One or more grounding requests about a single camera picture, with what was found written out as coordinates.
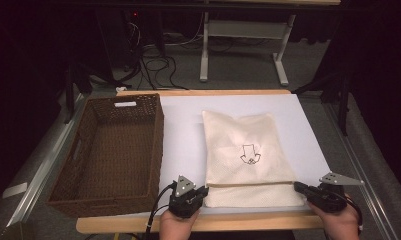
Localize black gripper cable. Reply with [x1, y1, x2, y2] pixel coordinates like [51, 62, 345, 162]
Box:
[144, 181, 177, 240]
[346, 196, 364, 234]

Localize person's left hand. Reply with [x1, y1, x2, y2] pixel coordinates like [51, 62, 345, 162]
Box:
[158, 209, 201, 240]

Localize brown wicker basket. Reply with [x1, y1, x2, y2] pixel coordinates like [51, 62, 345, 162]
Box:
[47, 93, 166, 218]

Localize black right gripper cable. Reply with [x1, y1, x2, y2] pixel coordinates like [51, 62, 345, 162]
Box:
[346, 196, 364, 234]

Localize bundle of black floor cables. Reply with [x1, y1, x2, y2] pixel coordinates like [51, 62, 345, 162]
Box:
[122, 19, 189, 91]

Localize black metal stand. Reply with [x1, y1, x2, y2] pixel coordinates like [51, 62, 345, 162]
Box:
[292, 66, 352, 136]
[64, 63, 132, 124]

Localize white table sheet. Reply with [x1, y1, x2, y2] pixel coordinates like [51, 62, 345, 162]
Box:
[121, 93, 332, 218]

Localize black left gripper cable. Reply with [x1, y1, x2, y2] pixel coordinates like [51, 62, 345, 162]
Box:
[144, 181, 177, 240]

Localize white desk frame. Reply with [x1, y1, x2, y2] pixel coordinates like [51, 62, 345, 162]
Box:
[199, 0, 342, 87]

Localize dark cabinet with red light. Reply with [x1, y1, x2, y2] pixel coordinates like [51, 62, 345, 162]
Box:
[97, 8, 166, 68]

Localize cream zippered laundry bag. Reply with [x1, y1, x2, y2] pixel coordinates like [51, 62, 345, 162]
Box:
[201, 109, 306, 208]

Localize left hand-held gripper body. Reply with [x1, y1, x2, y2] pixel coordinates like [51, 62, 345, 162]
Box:
[167, 174, 206, 219]

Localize white floor cable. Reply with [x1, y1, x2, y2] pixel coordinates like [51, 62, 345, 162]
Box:
[164, 13, 206, 47]

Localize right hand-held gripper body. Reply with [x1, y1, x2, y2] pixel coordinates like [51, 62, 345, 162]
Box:
[307, 171, 366, 214]

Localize wooden table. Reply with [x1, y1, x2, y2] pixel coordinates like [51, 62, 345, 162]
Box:
[76, 89, 326, 234]

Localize person's right hand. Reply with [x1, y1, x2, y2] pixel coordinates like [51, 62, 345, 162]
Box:
[309, 203, 360, 240]

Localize metal floor rail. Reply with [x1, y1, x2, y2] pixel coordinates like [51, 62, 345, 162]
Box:
[324, 103, 399, 240]
[7, 96, 86, 226]

